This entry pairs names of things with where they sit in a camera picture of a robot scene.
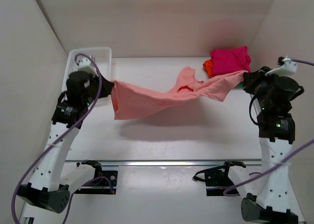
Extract salmon pink t-shirt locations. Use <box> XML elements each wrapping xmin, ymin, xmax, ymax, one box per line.
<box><xmin>111</xmin><ymin>67</ymin><xmax>248</xmax><ymax>120</ymax></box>

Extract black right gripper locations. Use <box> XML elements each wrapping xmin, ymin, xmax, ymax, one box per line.
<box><xmin>241</xmin><ymin>67</ymin><xmax>280</xmax><ymax>110</ymax></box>

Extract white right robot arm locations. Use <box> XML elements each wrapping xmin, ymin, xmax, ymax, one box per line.
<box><xmin>241</xmin><ymin>57</ymin><xmax>304</xmax><ymax>224</ymax></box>

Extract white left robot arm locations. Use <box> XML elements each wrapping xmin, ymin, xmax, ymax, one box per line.
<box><xmin>16</xmin><ymin>54</ymin><xmax>114</xmax><ymax>214</ymax></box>

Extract magenta folded t-shirt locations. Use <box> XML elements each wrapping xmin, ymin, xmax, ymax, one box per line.
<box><xmin>209</xmin><ymin>46</ymin><xmax>251</xmax><ymax>76</ymax></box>

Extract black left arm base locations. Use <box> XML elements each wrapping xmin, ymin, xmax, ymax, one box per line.
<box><xmin>75</xmin><ymin>160</ymin><xmax>118</xmax><ymax>195</ymax></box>

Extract white plastic basket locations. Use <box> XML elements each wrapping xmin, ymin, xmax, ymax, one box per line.
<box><xmin>61</xmin><ymin>47</ymin><xmax>112</xmax><ymax>92</ymax></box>

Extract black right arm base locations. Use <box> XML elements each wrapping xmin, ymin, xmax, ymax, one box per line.
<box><xmin>192</xmin><ymin>160</ymin><xmax>246</xmax><ymax>197</ymax></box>

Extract orange folded t-shirt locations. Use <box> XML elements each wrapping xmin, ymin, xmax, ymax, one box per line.
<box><xmin>203</xmin><ymin>59</ymin><xmax>218</xmax><ymax>78</ymax></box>

